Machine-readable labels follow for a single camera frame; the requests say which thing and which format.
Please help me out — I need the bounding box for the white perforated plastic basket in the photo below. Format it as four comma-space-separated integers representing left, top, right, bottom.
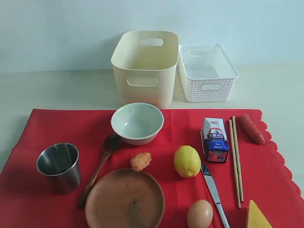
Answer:
178, 44, 239, 103

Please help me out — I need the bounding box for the pale green ceramic bowl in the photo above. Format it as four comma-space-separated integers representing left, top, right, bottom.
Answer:
111, 103, 164, 146

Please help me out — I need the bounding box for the cream plastic storage bin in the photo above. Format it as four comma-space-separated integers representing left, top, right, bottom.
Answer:
111, 30, 179, 108

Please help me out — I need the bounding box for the left wooden chopstick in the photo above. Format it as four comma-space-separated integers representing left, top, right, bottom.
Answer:
229, 119, 241, 209

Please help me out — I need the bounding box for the red table cloth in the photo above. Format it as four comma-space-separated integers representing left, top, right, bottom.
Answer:
0, 109, 304, 228

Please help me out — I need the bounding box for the silver table knife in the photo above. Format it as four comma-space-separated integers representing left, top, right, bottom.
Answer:
201, 163, 230, 228

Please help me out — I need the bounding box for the yellow lemon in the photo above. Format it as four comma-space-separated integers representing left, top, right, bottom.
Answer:
173, 145, 201, 178

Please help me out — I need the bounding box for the orange fried nugget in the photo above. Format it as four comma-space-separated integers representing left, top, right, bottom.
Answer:
130, 152, 152, 172

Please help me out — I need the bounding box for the stainless steel cup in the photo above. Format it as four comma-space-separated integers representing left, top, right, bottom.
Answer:
36, 142, 81, 194

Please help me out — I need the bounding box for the brown egg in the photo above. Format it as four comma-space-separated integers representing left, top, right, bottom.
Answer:
187, 199, 213, 228

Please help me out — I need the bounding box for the blue white milk carton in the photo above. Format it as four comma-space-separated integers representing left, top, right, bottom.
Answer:
200, 118, 229, 163

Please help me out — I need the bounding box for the red sausage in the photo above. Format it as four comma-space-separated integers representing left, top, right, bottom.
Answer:
240, 114, 266, 145

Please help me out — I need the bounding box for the yellow cheese wedge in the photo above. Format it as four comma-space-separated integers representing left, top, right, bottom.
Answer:
246, 200, 272, 228

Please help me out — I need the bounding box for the brown round plate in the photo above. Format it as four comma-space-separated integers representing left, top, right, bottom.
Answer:
85, 169, 165, 228

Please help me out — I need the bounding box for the right wooden chopstick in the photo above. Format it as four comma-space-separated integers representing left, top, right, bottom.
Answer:
232, 116, 244, 202

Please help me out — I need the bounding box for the wooden chopstick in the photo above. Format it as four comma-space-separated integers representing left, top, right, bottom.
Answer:
229, 119, 241, 209
232, 116, 244, 202

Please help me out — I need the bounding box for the dark wooden spoon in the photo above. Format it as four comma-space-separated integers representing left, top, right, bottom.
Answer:
77, 134, 122, 209

